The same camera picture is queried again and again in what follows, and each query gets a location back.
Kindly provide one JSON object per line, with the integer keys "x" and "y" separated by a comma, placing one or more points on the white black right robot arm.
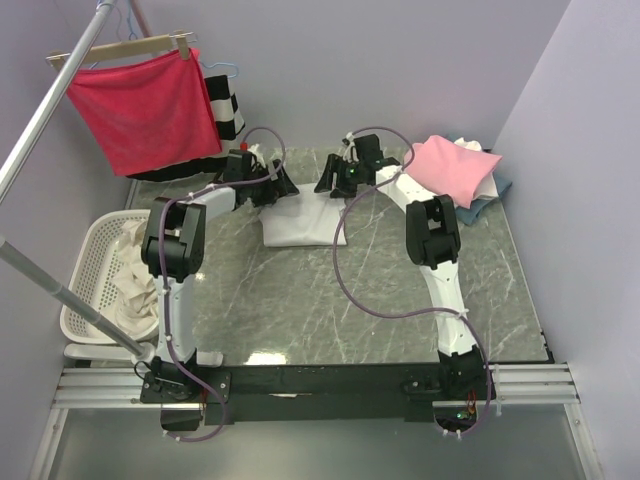
{"x": 432, "y": 236}

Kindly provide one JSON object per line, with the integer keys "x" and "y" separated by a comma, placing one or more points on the metal clothes rack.
{"x": 64, "y": 185}

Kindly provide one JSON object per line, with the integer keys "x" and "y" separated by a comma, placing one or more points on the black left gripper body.
{"x": 262, "y": 192}

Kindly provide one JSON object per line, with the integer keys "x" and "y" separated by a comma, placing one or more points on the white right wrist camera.
{"x": 349, "y": 154}

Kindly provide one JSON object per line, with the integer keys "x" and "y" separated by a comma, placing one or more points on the blue wire hanger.
{"x": 219, "y": 69}

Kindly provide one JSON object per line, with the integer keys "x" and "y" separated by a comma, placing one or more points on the folded white t shirt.
{"x": 487, "y": 161}

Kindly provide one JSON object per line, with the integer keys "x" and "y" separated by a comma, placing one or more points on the black white checkered cloth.
{"x": 229, "y": 123}

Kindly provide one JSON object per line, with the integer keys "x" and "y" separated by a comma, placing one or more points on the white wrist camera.
{"x": 255, "y": 149}
{"x": 349, "y": 154}

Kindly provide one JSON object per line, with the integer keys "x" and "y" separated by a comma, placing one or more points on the white plastic laundry basket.
{"x": 96, "y": 264}

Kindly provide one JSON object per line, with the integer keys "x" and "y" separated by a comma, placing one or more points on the white t shirt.
{"x": 487, "y": 161}
{"x": 303, "y": 220}

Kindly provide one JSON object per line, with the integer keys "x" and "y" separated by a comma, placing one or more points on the cream clothes in basket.
{"x": 135, "y": 308}

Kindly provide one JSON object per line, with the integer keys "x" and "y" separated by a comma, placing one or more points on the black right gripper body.
{"x": 348, "y": 177}

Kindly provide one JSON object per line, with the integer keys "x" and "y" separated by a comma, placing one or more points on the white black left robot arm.
{"x": 173, "y": 247}

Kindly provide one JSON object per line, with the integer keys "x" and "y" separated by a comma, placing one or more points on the red hanging towel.
{"x": 149, "y": 115}

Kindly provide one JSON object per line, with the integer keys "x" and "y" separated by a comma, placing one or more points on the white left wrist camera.
{"x": 255, "y": 149}

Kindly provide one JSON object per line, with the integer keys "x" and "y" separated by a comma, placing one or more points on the black base beam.
{"x": 339, "y": 392}

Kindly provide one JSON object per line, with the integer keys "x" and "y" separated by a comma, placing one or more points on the wooden clip hanger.
{"x": 144, "y": 46}

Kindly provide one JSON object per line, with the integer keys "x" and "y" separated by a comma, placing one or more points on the aluminium rail frame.
{"x": 118, "y": 388}

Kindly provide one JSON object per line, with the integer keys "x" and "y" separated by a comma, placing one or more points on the folded pink t shirt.
{"x": 433, "y": 165}

